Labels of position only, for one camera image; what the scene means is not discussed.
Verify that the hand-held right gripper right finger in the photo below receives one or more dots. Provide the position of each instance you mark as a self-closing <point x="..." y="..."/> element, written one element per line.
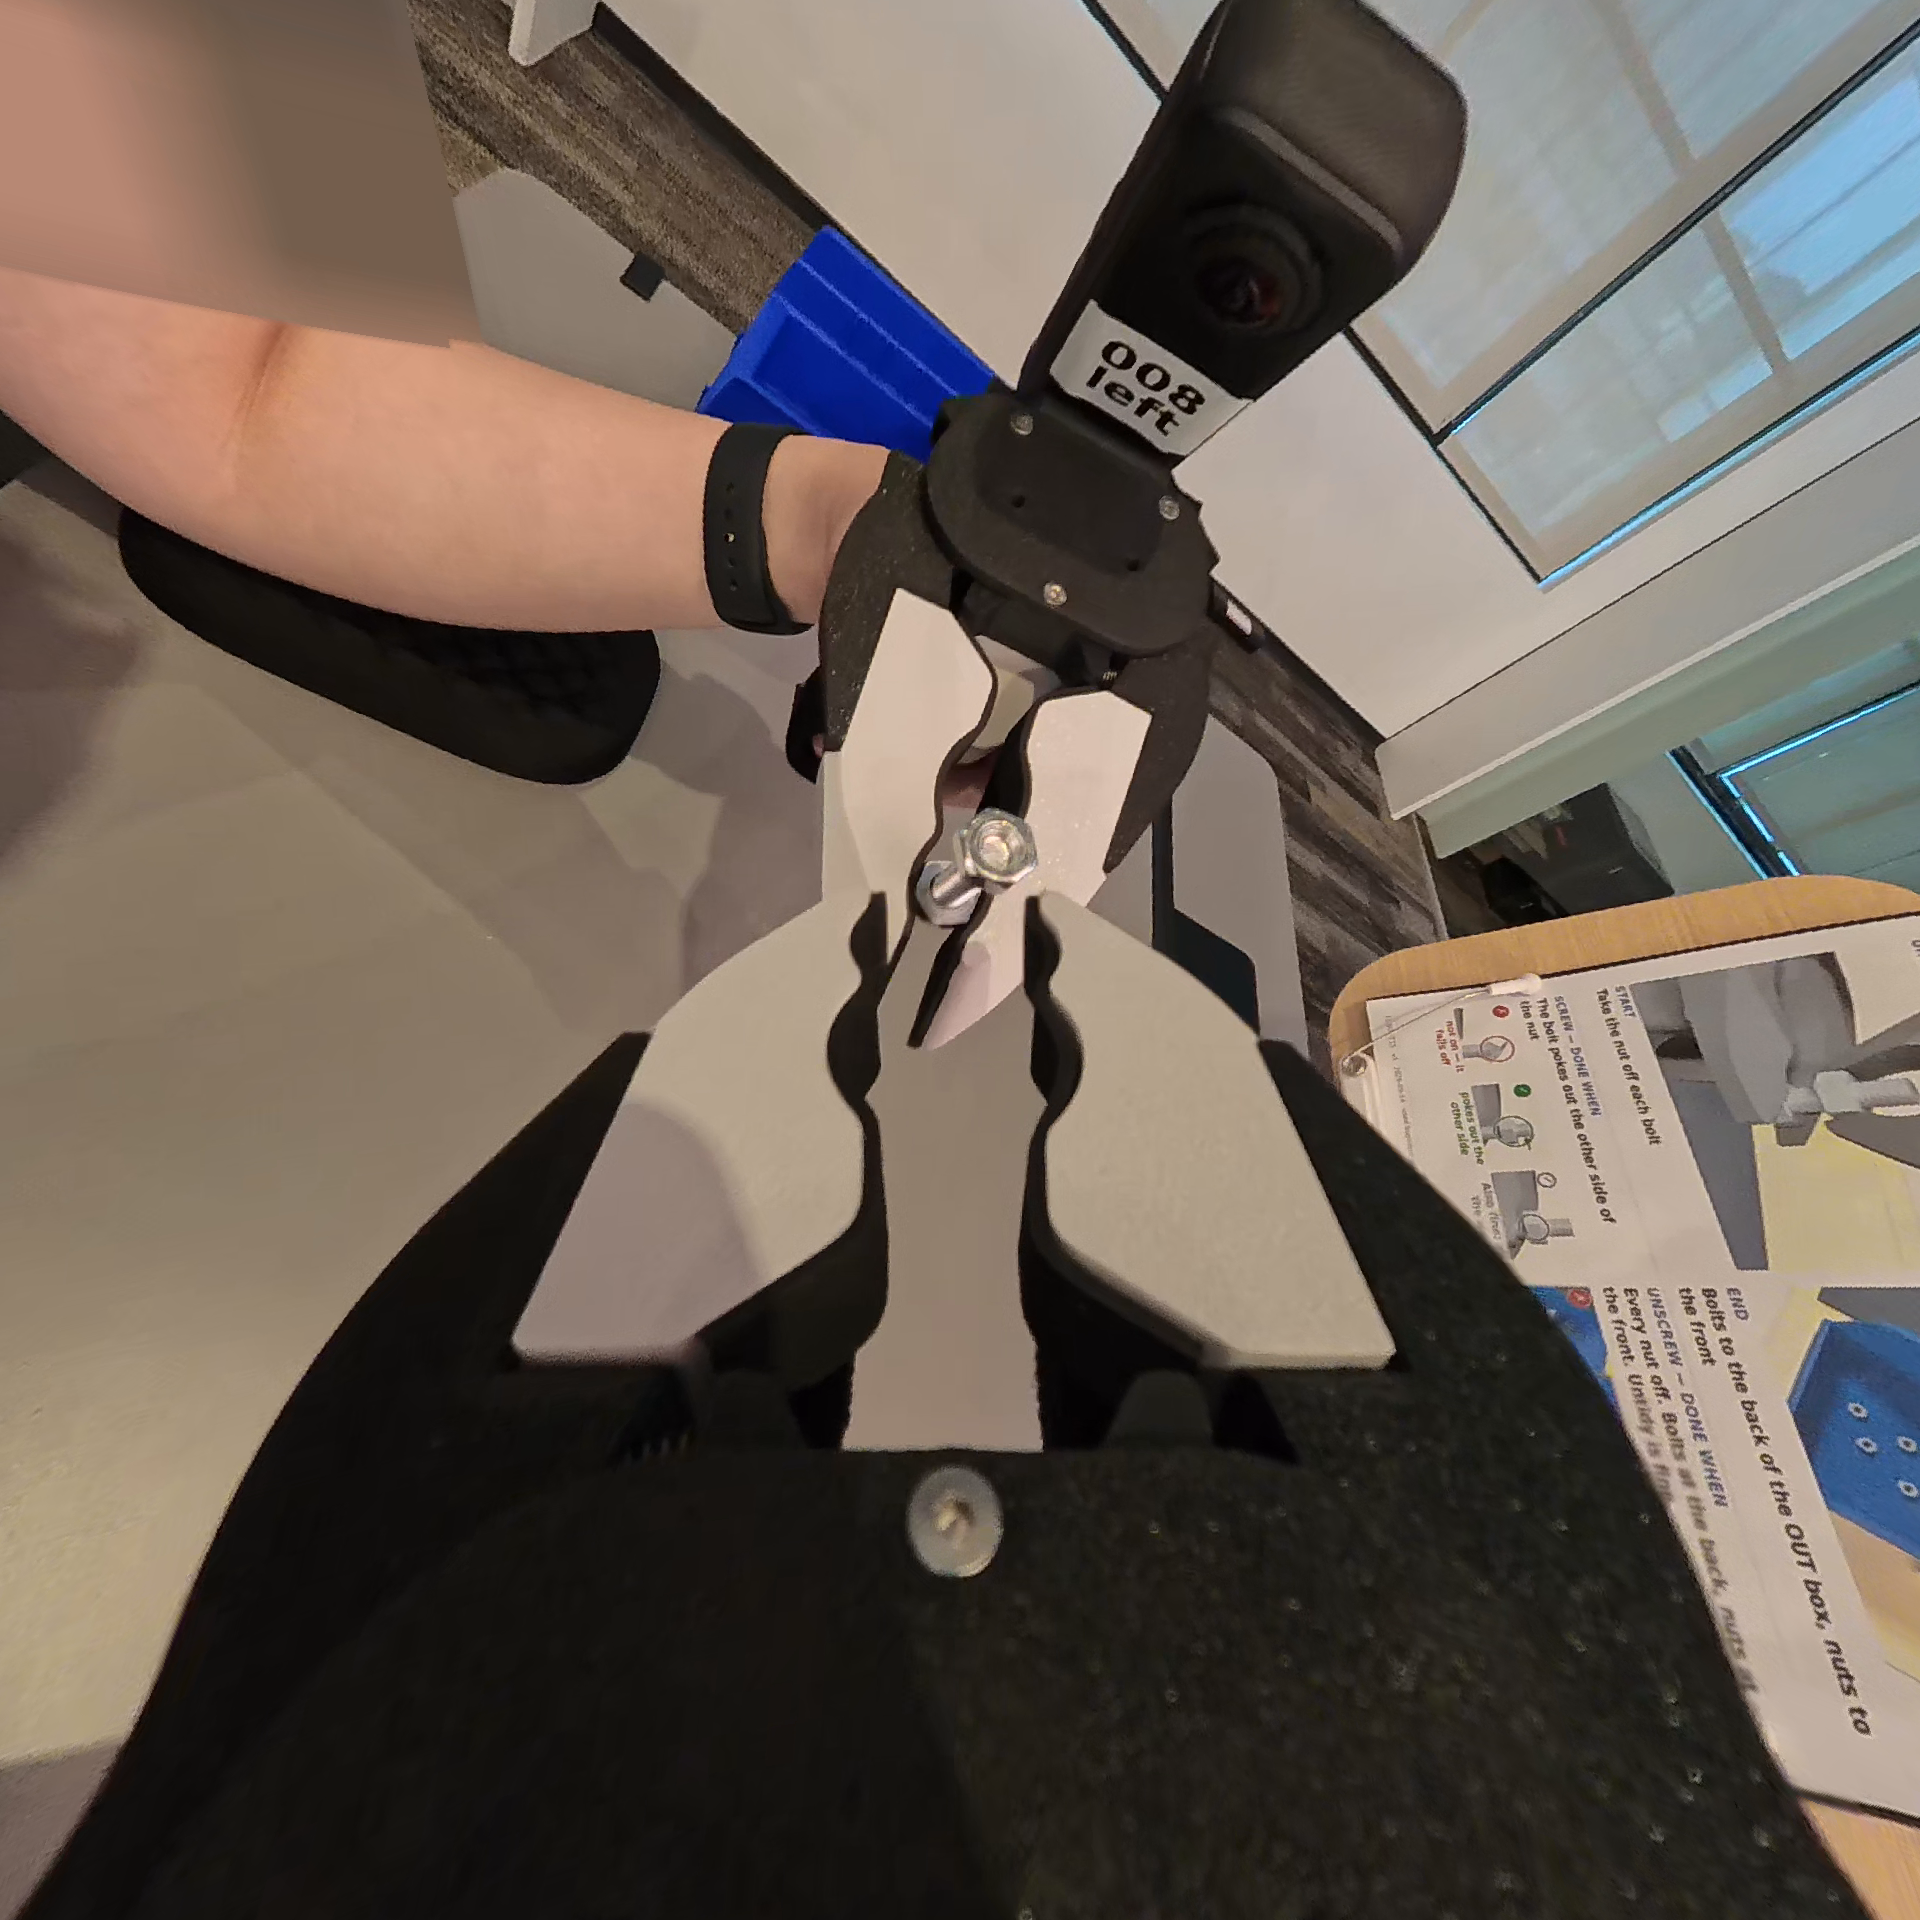
<point x="1200" y="1171"/>

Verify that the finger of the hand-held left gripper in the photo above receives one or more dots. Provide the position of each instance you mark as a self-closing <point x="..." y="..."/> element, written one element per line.
<point x="892" y="721"/>
<point x="1094" y="780"/>

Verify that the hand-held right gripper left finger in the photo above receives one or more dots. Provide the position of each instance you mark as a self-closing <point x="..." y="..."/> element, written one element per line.
<point x="705" y="1171"/>

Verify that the silver hex nut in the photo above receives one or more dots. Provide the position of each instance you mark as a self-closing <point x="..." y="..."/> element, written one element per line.
<point x="1029" y="859"/>

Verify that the silver threaded bolt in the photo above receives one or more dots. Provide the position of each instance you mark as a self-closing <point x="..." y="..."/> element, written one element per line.
<point x="943" y="895"/>

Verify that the person's left forearm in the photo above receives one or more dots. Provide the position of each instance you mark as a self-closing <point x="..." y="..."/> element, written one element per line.
<point x="481" y="481"/>

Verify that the person's left hand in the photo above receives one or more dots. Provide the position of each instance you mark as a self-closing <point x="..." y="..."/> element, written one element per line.
<point x="841" y="518"/>

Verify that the black wristband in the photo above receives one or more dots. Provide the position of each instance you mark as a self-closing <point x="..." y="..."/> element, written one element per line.
<point x="743" y="524"/>

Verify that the blue plastic bin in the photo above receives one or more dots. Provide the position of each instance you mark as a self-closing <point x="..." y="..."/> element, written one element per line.
<point x="841" y="344"/>

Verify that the wooden document stand board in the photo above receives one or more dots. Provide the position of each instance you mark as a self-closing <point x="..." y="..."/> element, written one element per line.
<point x="1500" y="938"/>

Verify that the black mesh chair seat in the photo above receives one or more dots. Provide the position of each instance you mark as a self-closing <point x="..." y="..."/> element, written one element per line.
<point x="450" y="690"/>

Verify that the printed instruction sheet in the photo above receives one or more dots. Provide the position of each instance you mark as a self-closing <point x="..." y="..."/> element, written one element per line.
<point x="1724" y="1351"/>

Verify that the large glass window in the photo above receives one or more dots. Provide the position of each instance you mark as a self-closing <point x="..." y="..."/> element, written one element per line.
<point x="1650" y="301"/>

